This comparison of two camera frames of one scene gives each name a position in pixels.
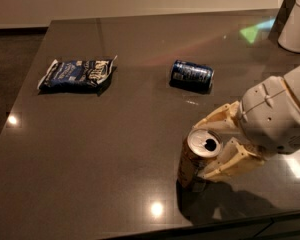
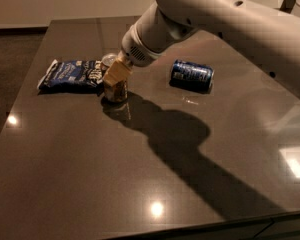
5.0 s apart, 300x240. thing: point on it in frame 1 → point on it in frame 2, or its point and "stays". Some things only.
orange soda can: (200, 146) → (116, 94)
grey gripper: (270, 117) → (135, 51)
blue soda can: (192, 76) stays
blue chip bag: (76, 76) stays
